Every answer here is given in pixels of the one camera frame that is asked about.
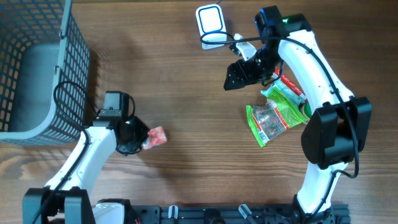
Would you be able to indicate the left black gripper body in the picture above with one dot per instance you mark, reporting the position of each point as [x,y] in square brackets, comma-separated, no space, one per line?
[133,139]

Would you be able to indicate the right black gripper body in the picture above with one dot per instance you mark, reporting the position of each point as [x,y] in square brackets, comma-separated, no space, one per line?
[256,70]

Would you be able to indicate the red small tissue pack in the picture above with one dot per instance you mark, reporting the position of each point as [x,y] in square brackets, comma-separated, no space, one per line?
[156,137]

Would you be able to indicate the red stick packet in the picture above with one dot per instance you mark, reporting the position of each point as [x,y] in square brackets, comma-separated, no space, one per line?
[291,85]

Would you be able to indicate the green snack bag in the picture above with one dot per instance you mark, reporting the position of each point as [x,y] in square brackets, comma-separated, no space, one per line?
[278,114]

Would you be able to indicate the green lid jar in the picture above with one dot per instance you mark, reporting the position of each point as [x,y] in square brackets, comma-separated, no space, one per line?
[306,110]

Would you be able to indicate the teal wipes pack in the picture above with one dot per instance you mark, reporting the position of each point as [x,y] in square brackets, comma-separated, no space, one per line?
[286,91]

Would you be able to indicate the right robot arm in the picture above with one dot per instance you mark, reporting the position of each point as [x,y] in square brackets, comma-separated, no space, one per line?
[337,129]

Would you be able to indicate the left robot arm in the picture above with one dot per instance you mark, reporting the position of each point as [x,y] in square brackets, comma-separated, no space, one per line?
[65,197]

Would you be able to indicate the white barcode scanner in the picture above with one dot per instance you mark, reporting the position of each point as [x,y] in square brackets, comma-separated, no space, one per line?
[210,18]

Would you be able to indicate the grey plastic mesh basket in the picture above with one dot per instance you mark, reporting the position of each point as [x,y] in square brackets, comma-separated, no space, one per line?
[45,69]

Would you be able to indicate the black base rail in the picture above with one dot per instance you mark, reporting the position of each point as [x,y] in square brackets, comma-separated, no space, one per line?
[217,214]

